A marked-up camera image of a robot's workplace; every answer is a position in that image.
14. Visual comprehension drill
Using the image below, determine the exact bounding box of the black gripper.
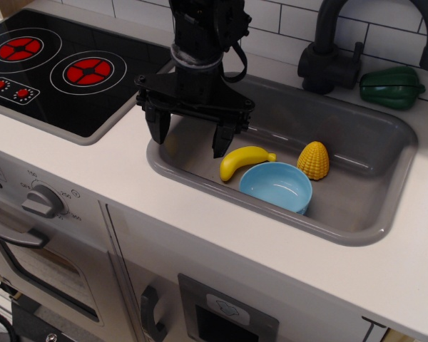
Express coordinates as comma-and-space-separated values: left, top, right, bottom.
135, 66, 255, 158

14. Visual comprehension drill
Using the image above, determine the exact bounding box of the yellow toy corn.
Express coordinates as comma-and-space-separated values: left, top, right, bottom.
297, 141, 330, 180

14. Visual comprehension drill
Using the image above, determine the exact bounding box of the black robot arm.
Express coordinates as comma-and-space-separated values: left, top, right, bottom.
135, 1, 255, 158

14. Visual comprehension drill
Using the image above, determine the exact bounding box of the light blue bowl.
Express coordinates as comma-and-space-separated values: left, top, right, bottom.
239, 162, 312, 214

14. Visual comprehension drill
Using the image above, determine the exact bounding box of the grey sink basin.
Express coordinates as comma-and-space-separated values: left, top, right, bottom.
147, 76, 418, 247

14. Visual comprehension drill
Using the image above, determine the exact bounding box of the yellow toy banana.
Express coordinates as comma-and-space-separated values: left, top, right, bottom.
219, 146, 277, 182

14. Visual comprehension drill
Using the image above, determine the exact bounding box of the black toy stovetop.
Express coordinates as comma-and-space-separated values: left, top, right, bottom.
0, 9, 170, 145

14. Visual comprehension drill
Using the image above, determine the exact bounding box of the black toy faucet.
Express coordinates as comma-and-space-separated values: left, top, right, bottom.
297, 0, 428, 95

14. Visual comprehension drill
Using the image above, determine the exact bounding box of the grey oven knob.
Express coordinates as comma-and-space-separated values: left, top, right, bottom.
21, 185, 64, 218

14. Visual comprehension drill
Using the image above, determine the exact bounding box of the red stove knob right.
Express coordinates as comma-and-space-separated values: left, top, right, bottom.
16, 88, 29, 99

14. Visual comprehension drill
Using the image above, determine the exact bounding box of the toy oven door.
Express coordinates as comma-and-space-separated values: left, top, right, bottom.
0, 208, 138, 341

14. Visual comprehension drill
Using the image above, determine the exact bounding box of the green toy bell pepper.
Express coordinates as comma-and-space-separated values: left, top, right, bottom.
360, 66, 426, 110

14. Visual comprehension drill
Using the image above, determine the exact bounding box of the grey oven door handle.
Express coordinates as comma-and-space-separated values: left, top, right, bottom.
0, 210, 49, 249

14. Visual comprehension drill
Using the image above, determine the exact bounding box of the grey cabinet door handle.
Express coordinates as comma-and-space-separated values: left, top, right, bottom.
140, 285, 168, 342

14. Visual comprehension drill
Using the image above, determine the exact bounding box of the black cable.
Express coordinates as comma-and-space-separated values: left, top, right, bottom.
0, 308, 19, 342

